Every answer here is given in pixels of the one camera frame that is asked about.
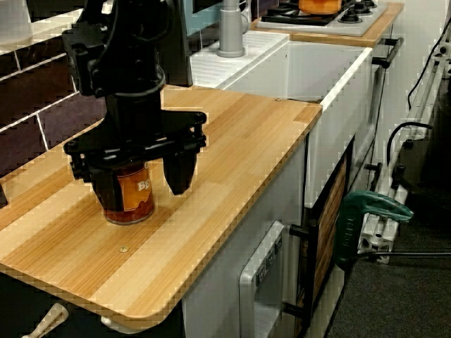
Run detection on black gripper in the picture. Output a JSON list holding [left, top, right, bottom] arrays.
[[62, 86, 209, 213]]

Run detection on orange beans can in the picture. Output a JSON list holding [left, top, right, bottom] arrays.
[[104, 160, 156, 226]]

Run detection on black hutch with tile backsplash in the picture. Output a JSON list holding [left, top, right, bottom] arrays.
[[0, 0, 194, 208]]

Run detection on teal plastic bin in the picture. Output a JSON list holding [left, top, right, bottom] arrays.
[[181, 0, 226, 38]]

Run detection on grey ice dispenser panel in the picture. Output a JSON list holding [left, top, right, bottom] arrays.
[[238, 220, 285, 338]]

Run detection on grey curved toy faucet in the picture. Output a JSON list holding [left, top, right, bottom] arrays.
[[216, 0, 251, 59]]

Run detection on wooden slat cabinet door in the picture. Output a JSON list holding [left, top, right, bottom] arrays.
[[309, 154, 350, 303]]

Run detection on white sink with drainboard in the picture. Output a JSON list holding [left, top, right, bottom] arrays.
[[190, 30, 374, 208]]

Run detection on green clamp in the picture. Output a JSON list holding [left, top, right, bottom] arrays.
[[334, 191, 415, 268]]

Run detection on orange pot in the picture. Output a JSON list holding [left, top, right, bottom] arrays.
[[297, 0, 343, 15]]

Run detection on grey toy stove top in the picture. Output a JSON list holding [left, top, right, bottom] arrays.
[[255, 0, 390, 38]]

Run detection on white peg handle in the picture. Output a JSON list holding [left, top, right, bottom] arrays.
[[100, 315, 142, 334], [20, 302, 70, 338]]

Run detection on black cabinet door handle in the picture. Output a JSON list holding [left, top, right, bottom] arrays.
[[283, 218, 320, 334]]

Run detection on aluminium frame rail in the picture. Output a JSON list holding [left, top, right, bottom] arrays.
[[357, 45, 451, 265]]

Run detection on thick black cable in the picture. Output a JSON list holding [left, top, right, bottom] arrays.
[[352, 250, 451, 260], [386, 121, 434, 166]]

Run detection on black oven door handle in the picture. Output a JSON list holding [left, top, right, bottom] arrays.
[[371, 37, 404, 70]]

